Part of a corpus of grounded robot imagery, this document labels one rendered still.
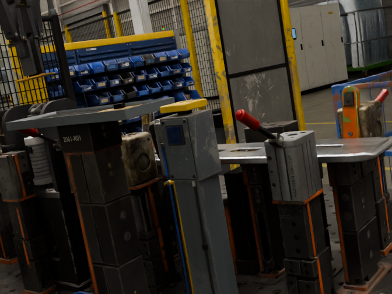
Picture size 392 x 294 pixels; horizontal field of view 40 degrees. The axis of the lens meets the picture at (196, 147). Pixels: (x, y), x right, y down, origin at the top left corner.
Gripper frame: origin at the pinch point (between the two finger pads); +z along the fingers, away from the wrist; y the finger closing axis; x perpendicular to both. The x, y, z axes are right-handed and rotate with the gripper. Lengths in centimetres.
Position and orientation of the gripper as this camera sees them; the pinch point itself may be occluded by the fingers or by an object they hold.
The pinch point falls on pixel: (30, 57)
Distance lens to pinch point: 117.9
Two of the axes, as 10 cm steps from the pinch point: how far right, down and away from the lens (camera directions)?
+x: -8.8, 1.3, 4.5
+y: 4.2, -2.0, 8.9
